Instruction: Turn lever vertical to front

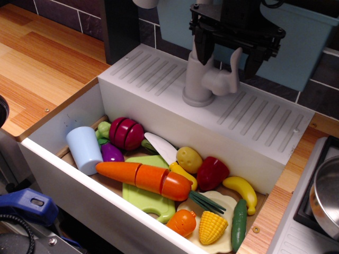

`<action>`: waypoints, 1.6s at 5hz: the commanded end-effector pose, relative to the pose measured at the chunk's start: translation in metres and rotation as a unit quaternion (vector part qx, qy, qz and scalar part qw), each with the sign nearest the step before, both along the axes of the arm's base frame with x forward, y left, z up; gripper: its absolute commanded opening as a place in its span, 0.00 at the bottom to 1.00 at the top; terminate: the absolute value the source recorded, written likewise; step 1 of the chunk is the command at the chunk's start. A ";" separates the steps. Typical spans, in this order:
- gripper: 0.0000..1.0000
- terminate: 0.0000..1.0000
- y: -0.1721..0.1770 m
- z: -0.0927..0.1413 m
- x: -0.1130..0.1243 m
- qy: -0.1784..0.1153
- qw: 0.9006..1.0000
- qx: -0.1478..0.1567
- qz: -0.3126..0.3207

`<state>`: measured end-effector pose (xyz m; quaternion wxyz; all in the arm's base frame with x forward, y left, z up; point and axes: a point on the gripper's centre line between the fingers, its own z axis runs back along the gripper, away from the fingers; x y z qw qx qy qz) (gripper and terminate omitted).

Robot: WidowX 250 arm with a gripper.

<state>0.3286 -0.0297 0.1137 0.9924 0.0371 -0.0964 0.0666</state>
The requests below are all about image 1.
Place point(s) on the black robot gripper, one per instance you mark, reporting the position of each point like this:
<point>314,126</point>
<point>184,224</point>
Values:
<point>233,25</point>

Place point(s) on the grey toy faucet lever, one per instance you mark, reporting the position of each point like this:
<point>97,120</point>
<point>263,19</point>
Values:
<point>222,82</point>

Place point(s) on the grey toy faucet body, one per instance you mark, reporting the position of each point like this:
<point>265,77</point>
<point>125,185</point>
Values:
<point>195,92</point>

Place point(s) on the teal plastic bin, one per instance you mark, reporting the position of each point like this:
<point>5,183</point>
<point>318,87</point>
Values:
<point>307,34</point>

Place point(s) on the white toy sink basin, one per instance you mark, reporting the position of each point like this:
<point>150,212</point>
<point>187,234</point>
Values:
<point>252,132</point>

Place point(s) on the yellow toy potato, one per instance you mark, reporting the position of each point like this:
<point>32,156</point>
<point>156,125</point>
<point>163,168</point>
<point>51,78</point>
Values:
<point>189,159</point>

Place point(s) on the white toy knife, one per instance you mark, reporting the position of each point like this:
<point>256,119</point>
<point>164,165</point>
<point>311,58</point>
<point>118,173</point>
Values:
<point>163,147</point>

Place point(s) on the red toy bell pepper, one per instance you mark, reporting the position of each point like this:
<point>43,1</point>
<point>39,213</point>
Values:
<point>211,173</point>

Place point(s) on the magenta sliced toy onion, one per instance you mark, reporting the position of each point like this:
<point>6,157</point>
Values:
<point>126,134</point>

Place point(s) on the yellow toy banana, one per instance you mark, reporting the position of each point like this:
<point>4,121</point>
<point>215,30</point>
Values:
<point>244,189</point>

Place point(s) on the light green toy vegetable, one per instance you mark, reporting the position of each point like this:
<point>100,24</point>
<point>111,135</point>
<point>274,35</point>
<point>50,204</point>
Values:
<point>102,131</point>

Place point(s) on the large orange toy carrot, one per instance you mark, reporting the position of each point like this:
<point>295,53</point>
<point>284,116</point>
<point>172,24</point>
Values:
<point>157,180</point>

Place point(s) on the purple toy eggplant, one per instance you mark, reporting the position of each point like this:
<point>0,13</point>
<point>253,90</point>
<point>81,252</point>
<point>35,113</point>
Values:
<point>110,153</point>

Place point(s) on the green toy cucumber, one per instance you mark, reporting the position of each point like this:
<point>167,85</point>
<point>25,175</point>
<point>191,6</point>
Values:
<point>238,230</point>

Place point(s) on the green toy cutting board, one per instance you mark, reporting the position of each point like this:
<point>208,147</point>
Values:
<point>146,201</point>

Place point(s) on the light blue plastic cup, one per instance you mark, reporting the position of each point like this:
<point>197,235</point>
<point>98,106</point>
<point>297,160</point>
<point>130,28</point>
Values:
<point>85,149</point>

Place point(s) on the silver metal pot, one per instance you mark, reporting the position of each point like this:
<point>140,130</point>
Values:
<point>323,197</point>

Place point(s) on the yellow toy corn cob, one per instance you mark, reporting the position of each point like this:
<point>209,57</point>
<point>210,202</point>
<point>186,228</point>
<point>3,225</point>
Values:
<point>211,227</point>

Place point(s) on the small orange toy pumpkin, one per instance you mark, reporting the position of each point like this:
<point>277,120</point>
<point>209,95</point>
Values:
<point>183,222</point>

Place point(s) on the toy stove top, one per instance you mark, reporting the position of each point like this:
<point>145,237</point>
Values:
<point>298,231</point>

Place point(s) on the cream toy plate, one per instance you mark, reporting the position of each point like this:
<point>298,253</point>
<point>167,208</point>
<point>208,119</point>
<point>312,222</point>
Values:
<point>223,244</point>

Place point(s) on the dark grey vertical post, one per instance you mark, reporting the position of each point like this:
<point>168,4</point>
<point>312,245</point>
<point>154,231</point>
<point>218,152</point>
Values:
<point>120,28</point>

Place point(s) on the blue clamp handle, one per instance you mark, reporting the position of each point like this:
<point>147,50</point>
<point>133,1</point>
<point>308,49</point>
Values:
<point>31,206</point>

